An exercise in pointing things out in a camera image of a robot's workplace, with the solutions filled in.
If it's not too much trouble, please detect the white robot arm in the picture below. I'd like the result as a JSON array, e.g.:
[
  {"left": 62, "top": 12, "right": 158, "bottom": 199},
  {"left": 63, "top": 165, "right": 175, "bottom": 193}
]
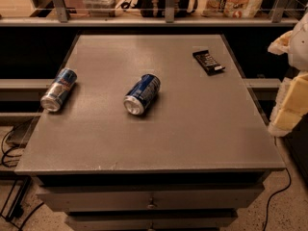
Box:
[{"left": 268, "top": 13, "right": 308, "bottom": 137}]

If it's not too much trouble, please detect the grey drawer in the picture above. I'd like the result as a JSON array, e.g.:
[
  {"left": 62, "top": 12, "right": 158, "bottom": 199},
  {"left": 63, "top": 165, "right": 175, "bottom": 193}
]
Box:
[
  {"left": 65, "top": 210, "right": 238, "bottom": 231},
  {"left": 37, "top": 184, "right": 264, "bottom": 212}
]

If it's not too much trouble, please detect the black cables left floor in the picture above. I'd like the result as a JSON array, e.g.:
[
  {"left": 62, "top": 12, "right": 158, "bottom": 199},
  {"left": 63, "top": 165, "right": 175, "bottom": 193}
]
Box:
[{"left": 0, "top": 118, "right": 33, "bottom": 168}]

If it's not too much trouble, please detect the colourful snack bag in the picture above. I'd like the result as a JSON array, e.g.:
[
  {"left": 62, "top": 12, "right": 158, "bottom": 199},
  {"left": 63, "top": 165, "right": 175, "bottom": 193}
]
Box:
[{"left": 202, "top": 0, "right": 263, "bottom": 18}]

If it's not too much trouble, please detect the grey drawer cabinet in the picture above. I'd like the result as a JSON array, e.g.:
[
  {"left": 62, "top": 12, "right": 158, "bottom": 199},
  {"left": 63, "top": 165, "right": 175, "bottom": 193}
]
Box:
[{"left": 13, "top": 33, "right": 287, "bottom": 231}]

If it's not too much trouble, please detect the black backpack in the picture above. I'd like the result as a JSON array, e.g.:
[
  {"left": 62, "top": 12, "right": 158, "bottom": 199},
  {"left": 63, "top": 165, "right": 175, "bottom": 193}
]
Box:
[{"left": 136, "top": 0, "right": 198, "bottom": 17}]

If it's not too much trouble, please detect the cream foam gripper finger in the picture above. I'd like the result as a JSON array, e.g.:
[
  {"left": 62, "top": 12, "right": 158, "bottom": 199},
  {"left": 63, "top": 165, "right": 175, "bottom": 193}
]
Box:
[{"left": 268, "top": 73, "right": 308, "bottom": 137}]

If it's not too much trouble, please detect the black stand left floor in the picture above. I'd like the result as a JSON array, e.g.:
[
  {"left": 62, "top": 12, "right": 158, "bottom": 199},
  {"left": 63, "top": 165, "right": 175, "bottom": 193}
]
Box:
[{"left": 0, "top": 176, "right": 31, "bottom": 222}]

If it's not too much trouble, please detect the black cable right floor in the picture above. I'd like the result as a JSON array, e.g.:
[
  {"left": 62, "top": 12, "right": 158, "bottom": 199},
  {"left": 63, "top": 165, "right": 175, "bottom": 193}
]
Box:
[{"left": 261, "top": 167, "right": 293, "bottom": 231}]

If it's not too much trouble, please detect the black rxbar chocolate bar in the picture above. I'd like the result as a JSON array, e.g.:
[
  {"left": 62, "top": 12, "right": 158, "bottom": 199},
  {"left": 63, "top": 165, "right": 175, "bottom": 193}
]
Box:
[{"left": 192, "top": 50, "right": 225, "bottom": 76}]

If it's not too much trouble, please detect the blue pepsi can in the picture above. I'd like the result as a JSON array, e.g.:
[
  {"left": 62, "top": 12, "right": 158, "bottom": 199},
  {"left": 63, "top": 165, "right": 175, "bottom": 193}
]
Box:
[{"left": 123, "top": 74, "right": 161, "bottom": 116}]

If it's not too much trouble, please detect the upper grey drawer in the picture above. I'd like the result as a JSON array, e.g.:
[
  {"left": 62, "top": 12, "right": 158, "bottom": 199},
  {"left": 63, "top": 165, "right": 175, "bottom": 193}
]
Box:
[{"left": 37, "top": 184, "right": 264, "bottom": 212}]

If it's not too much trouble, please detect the grey metal shelf rail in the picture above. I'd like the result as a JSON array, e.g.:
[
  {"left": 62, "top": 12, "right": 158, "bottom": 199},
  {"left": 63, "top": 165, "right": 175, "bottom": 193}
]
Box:
[{"left": 0, "top": 0, "right": 307, "bottom": 27}]

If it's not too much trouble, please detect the red bull can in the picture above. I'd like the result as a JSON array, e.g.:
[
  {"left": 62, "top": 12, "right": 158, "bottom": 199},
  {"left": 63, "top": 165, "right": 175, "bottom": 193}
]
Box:
[{"left": 40, "top": 68, "right": 77, "bottom": 112}]

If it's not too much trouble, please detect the lower grey drawer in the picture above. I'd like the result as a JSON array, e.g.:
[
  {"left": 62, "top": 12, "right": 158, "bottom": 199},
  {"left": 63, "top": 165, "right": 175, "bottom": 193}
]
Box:
[{"left": 65, "top": 210, "right": 238, "bottom": 231}]

